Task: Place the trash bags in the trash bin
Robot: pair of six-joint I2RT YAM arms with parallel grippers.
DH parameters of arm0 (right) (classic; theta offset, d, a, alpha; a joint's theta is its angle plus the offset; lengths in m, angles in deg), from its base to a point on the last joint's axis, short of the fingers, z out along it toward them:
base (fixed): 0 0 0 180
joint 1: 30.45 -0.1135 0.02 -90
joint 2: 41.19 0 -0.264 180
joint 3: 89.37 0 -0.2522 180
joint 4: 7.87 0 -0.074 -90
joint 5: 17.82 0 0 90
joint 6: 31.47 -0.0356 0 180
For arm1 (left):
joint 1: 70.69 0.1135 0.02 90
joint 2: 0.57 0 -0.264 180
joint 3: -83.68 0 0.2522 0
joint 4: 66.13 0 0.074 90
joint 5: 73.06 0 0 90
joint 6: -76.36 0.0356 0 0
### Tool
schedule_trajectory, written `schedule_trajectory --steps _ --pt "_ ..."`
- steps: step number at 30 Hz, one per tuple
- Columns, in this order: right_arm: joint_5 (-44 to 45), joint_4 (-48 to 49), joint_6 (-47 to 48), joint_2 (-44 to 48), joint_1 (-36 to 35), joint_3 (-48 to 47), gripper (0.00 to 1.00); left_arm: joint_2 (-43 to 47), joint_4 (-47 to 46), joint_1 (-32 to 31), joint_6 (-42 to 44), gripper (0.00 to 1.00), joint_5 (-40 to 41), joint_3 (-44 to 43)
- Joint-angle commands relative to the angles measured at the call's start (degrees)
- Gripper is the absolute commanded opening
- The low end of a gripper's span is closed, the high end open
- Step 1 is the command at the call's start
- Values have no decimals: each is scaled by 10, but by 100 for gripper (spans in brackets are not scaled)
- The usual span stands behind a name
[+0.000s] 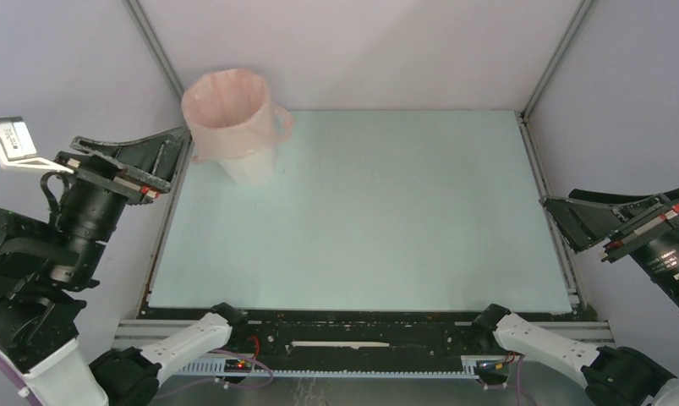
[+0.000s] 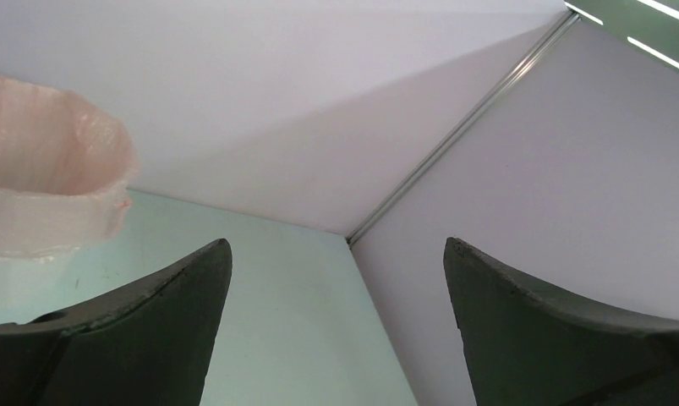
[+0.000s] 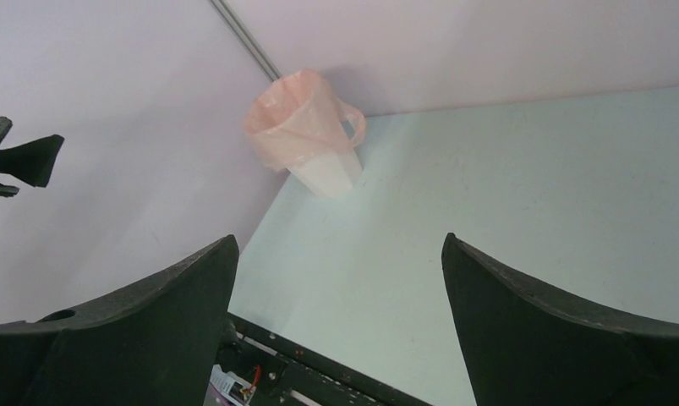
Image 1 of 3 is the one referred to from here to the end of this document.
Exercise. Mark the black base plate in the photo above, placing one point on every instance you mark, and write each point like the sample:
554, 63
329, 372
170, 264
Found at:
411, 366

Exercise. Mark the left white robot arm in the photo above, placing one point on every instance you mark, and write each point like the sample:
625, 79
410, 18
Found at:
43, 264

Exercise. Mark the white trash bin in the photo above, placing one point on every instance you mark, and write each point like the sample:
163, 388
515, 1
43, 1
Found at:
254, 168

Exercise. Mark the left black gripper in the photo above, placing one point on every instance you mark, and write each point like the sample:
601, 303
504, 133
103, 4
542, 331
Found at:
141, 165

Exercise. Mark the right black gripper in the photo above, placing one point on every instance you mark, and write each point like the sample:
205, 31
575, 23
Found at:
579, 221

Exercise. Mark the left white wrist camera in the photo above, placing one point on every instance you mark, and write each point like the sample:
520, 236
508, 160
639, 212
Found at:
18, 151

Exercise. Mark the pink plastic trash bag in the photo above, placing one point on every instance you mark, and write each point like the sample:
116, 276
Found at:
231, 114

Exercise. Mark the small circuit board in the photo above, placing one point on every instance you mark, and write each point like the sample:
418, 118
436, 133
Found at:
237, 366

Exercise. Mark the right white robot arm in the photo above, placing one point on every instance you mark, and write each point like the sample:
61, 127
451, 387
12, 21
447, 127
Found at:
608, 376

